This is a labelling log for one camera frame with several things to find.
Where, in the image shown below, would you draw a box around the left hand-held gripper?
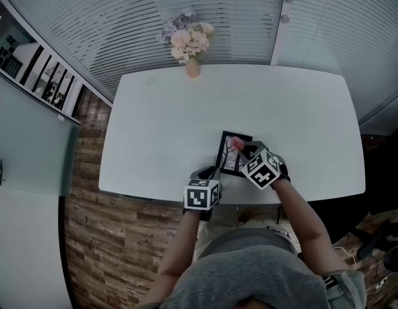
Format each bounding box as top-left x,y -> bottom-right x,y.
183,166 -> 223,221

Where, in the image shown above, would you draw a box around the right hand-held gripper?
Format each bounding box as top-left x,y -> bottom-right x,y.
239,140 -> 290,191

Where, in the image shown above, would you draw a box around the black picture frame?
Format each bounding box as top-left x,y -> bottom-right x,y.
214,130 -> 254,179

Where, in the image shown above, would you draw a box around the person's left forearm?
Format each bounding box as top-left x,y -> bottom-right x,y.
147,209 -> 202,305

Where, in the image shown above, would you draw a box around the person's right forearm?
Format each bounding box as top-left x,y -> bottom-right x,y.
271,178 -> 351,276

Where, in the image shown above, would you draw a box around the person's beige trousers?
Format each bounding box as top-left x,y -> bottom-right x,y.
195,204 -> 299,257

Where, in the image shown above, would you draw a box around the white table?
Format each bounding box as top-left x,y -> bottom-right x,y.
98,63 -> 366,205

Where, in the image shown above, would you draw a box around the pink vase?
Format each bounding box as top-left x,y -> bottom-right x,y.
185,59 -> 201,78

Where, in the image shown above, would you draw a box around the person's grey shirt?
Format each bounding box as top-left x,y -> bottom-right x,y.
168,229 -> 328,309

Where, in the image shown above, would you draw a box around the pastel flower bouquet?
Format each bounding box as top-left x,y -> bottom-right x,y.
156,10 -> 215,64

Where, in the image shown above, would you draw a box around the light grey striped garment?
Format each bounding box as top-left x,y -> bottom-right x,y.
321,268 -> 367,309

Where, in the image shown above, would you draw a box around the frosted glass door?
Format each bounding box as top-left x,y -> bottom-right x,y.
0,66 -> 81,196

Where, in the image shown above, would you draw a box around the black metal railing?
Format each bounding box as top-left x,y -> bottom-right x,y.
20,45 -> 76,111

